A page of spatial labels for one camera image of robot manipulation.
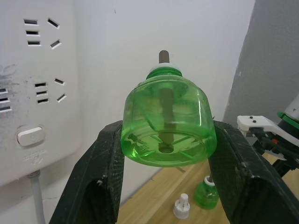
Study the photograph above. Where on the small green liquid bottle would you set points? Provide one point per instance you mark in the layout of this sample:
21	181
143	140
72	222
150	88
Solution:
205	196

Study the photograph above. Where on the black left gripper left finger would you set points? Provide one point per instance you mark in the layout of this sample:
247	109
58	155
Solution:
98	177

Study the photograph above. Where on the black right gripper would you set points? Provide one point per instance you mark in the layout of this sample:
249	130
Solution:
278	149

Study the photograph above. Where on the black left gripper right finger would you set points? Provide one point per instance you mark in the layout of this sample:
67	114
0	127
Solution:
247	182

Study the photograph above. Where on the white green mosquito repellent heater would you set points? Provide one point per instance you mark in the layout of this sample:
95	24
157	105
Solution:
293	109

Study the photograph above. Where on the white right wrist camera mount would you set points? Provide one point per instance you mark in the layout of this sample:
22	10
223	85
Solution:
257	122

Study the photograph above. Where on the green liquid bottle with wick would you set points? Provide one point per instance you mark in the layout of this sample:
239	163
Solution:
168	121

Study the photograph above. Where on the white power strip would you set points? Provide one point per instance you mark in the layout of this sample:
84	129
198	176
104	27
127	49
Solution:
39	116

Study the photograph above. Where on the white bottle cap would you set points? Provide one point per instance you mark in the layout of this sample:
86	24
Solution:
181	207

